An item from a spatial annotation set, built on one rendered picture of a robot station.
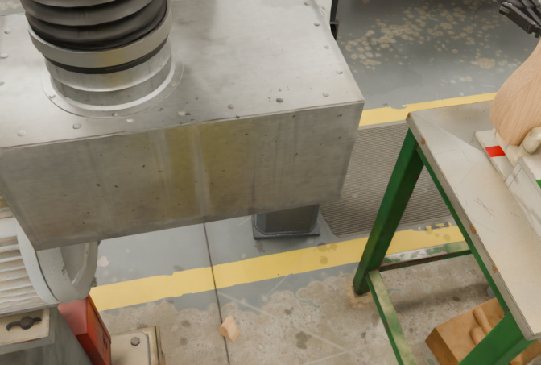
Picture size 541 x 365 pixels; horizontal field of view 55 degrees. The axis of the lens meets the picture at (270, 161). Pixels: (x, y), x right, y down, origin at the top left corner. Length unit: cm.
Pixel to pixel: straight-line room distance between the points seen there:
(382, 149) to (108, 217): 210
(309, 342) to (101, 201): 155
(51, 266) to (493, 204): 90
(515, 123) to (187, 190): 87
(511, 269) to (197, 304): 121
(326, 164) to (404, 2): 306
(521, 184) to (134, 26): 97
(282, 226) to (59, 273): 152
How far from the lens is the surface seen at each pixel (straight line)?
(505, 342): 119
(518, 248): 117
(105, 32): 38
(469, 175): 125
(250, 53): 47
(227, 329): 188
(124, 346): 167
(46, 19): 39
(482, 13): 360
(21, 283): 66
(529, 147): 125
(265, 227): 208
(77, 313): 137
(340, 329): 199
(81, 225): 50
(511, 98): 115
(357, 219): 223
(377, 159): 245
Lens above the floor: 182
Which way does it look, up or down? 50 degrees down
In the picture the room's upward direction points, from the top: 4 degrees clockwise
